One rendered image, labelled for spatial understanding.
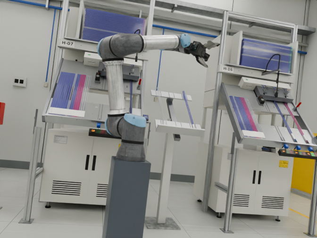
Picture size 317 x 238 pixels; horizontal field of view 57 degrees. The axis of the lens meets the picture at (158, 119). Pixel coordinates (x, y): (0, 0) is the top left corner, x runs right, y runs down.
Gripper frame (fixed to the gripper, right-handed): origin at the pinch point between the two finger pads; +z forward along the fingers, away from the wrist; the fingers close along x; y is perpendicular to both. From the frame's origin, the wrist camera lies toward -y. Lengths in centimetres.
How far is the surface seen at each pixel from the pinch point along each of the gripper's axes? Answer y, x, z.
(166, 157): -44, -71, -31
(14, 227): 32, -150, -54
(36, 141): 33, -99, -76
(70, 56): 5, -35, -142
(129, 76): -21, -28, -87
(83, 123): 15, -74, -64
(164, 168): -45, -79, -29
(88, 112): 11, -67, -70
